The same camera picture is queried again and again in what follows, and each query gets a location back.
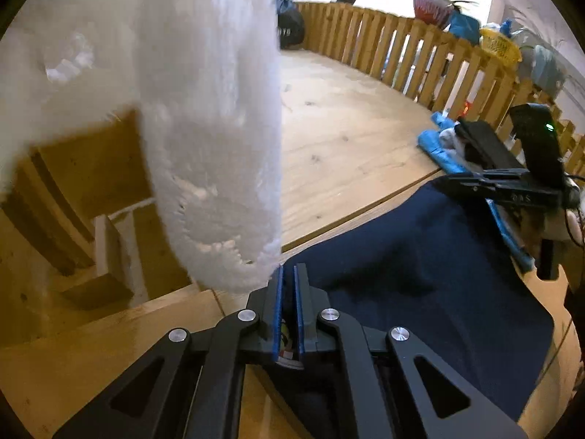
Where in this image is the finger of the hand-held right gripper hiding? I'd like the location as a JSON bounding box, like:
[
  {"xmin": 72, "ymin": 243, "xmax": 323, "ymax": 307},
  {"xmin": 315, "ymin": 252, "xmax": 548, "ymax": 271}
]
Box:
[
  {"xmin": 450, "ymin": 168, "xmax": 531, "ymax": 184},
  {"xmin": 432, "ymin": 176, "xmax": 522, "ymax": 202}
]

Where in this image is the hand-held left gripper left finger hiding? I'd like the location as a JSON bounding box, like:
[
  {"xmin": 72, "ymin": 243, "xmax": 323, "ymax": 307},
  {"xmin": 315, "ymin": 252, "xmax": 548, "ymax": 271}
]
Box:
[{"xmin": 52, "ymin": 263, "xmax": 285, "ymax": 439}]

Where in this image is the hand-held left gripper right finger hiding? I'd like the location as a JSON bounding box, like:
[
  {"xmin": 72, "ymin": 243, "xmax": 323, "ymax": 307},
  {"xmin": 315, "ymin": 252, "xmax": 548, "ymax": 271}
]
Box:
[{"xmin": 292, "ymin": 263, "xmax": 528, "ymax": 439}]

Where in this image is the navy t-shirt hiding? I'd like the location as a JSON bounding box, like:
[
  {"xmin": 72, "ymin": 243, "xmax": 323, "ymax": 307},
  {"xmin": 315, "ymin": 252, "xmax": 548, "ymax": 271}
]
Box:
[{"xmin": 274, "ymin": 183, "xmax": 556, "ymax": 439}]

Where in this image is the person's right hand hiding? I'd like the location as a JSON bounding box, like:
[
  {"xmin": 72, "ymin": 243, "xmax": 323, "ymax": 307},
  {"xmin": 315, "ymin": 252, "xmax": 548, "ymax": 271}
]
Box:
[{"xmin": 541, "ymin": 183, "xmax": 585, "ymax": 243}]

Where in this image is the black folded garment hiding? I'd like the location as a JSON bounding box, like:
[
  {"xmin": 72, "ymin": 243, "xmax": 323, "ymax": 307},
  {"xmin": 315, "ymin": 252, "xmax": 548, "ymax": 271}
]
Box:
[{"xmin": 454, "ymin": 119, "xmax": 526, "ymax": 179}]

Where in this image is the white folded garment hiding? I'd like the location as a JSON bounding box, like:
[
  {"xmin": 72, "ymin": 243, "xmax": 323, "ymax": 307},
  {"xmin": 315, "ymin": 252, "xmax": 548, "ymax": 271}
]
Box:
[{"xmin": 439, "ymin": 125, "xmax": 485, "ymax": 165}]

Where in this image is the light blue folded garment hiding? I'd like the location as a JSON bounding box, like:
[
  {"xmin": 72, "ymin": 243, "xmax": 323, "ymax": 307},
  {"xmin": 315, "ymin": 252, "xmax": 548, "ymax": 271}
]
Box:
[{"xmin": 417, "ymin": 112, "xmax": 535, "ymax": 273}]

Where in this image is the potted plant in grey pot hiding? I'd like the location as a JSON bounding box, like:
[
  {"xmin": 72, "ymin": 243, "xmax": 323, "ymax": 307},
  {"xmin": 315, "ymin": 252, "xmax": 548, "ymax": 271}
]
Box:
[{"xmin": 507, "ymin": 4, "xmax": 577, "ymax": 94}]

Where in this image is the yellow plastic basket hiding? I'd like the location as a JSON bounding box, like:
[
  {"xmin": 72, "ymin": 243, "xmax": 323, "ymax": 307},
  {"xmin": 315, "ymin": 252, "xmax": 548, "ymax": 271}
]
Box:
[{"xmin": 478, "ymin": 27, "xmax": 522, "ymax": 65}]

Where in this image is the blue bag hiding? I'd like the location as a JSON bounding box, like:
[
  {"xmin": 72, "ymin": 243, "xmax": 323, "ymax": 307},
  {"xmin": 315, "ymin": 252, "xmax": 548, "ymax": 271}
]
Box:
[{"xmin": 447, "ymin": 10, "xmax": 482, "ymax": 42}]

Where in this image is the wooden railing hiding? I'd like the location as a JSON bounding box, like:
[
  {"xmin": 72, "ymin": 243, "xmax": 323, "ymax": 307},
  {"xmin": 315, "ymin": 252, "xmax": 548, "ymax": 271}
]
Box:
[{"xmin": 292, "ymin": 1, "xmax": 585, "ymax": 179}]

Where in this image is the white lace tablecloth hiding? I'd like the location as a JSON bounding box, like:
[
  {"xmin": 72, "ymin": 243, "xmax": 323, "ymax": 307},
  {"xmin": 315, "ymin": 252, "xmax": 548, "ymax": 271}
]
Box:
[{"xmin": 0, "ymin": 0, "xmax": 284, "ymax": 291}]

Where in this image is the wooden low table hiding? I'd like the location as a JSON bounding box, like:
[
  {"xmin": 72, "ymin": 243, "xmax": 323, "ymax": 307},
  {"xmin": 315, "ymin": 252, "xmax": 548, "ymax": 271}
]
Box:
[{"xmin": 0, "ymin": 110, "xmax": 202, "ymax": 344}]

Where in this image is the black drawstring bag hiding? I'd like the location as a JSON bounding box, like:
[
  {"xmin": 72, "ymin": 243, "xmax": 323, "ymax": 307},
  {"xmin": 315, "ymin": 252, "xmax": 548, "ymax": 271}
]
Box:
[{"xmin": 273, "ymin": 0, "xmax": 306, "ymax": 50}]

